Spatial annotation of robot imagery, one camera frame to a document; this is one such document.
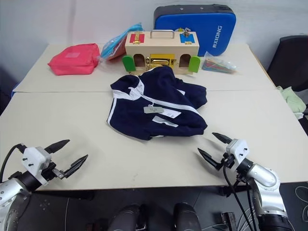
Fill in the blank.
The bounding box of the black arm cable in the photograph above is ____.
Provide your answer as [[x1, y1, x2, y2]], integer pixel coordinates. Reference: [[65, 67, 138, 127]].
[[0, 143, 26, 184], [222, 165, 256, 231]]

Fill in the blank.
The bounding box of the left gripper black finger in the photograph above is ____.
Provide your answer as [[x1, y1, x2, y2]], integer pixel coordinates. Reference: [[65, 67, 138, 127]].
[[44, 139, 71, 154], [63, 154, 89, 179]]

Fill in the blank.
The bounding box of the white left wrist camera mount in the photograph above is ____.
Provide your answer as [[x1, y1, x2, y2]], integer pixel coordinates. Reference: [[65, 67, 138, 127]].
[[22, 146, 52, 178]]

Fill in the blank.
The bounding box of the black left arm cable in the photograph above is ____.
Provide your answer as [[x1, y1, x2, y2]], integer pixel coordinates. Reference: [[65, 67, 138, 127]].
[[0, 143, 26, 184]]

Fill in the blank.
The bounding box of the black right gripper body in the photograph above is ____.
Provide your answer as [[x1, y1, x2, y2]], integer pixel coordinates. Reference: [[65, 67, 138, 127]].
[[217, 153, 239, 172]]

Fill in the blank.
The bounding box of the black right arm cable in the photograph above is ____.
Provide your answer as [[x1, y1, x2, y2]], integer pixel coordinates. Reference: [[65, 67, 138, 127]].
[[222, 165, 256, 231]]

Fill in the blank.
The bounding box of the grey paper hang tag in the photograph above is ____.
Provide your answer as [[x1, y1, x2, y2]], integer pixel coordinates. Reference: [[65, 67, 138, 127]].
[[143, 105, 165, 114]]

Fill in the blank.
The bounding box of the dark rounded shape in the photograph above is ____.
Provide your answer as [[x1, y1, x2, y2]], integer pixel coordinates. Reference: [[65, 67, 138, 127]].
[[173, 202, 202, 231], [109, 204, 148, 231]]

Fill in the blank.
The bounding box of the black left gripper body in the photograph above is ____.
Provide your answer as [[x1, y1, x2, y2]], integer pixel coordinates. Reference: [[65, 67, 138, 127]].
[[39, 161, 66, 186]]

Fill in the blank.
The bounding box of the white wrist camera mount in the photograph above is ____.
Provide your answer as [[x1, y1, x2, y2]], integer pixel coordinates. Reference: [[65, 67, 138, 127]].
[[225, 139, 249, 167], [22, 146, 52, 178]]

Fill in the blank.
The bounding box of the blue black RXIONG case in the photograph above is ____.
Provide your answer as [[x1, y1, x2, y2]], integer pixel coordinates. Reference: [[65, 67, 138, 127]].
[[153, 4, 237, 57]]

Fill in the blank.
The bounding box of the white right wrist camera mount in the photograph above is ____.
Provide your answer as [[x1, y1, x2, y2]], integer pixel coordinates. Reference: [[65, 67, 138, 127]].
[[225, 139, 249, 167]]

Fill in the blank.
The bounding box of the light green cloth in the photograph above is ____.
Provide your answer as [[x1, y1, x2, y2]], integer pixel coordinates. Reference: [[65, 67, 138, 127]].
[[276, 85, 307, 120]]

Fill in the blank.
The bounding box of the clear blue plastic bag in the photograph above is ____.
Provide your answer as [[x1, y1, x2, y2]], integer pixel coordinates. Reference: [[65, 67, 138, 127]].
[[99, 22, 144, 62]]

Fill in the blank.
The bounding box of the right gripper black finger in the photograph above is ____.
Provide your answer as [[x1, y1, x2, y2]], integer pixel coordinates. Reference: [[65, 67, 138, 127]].
[[197, 148, 222, 171], [212, 132, 233, 146]]

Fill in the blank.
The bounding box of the bag of coloured sticks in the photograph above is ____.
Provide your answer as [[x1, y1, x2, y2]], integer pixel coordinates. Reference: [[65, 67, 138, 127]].
[[200, 51, 239, 73]]

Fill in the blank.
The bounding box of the black chair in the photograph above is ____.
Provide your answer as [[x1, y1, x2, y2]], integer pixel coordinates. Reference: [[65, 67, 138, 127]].
[[267, 35, 308, 92]]

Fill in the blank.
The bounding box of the pink fabric pouch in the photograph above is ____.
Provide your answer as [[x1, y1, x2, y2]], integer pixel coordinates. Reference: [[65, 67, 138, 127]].
[[47, 43, 102, 77]]

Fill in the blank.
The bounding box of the wooden lock box with latches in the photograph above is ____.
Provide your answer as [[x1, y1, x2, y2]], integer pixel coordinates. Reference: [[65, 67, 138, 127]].
[[121, 29, 201, 76]]

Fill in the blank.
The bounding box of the white paper hang tag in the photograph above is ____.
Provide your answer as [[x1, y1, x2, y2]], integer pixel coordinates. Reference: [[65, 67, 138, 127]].
[[158, 109, 180, 119]]

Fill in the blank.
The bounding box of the navy zip jacket white trim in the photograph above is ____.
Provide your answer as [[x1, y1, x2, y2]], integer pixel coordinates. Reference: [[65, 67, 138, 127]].
[[105, 65, 209, 141]]

